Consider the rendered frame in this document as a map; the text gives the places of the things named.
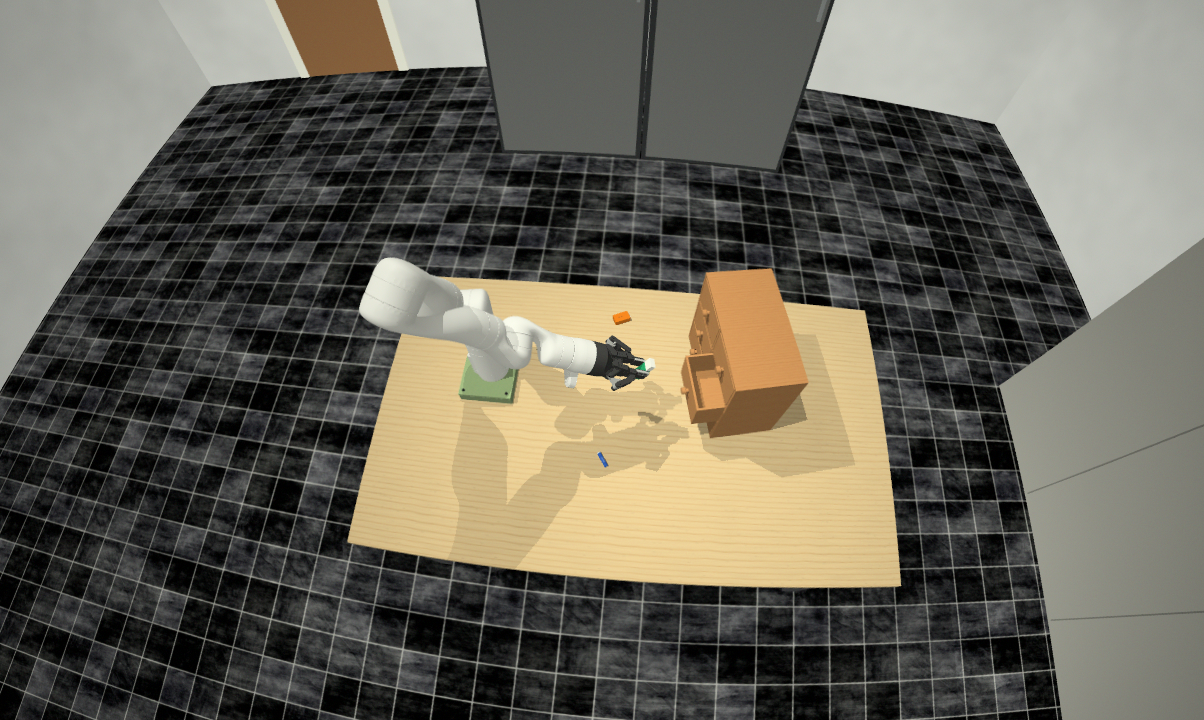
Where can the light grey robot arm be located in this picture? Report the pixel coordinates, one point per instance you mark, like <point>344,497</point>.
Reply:
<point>393,299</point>

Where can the orange-brown wooden chest of drawers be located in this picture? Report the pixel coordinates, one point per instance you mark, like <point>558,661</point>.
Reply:
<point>763,356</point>

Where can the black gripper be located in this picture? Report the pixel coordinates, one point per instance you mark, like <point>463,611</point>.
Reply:
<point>609,363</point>

